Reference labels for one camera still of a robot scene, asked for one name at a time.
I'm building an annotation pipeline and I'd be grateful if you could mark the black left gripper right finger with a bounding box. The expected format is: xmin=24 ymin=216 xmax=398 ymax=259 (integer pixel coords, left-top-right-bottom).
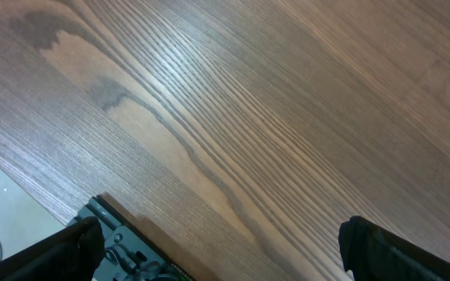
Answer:
xmin=338 ymin=216 xmax=450 ymax=281

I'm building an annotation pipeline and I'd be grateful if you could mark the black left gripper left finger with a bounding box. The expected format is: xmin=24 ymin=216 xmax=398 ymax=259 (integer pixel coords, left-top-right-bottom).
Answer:
xmin=0 ymin=217 xmax=105 ymax=281

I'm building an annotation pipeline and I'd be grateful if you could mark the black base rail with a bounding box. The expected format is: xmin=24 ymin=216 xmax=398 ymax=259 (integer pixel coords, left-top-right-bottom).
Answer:
xmin=68 ymin=195 xmax=194 ymax=281

